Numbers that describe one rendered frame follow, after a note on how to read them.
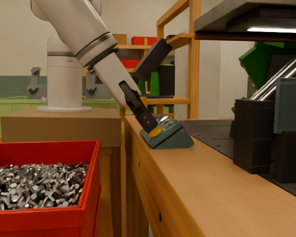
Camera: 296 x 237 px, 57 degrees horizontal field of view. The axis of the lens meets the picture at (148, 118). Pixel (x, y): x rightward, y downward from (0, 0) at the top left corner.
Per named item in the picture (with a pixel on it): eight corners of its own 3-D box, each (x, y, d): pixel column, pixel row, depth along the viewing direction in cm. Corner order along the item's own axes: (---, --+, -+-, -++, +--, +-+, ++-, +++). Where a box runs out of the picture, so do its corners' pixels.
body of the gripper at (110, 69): (85, 67, 59) (116, 108, 61) (82, 63, 49) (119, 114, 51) (114, 46, 59) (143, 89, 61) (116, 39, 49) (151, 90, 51)
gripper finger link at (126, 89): (110, 74, 53) (120, 89, 57) (130, 100, 49) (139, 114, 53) (115, 70, 53) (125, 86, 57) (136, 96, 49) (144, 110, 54)
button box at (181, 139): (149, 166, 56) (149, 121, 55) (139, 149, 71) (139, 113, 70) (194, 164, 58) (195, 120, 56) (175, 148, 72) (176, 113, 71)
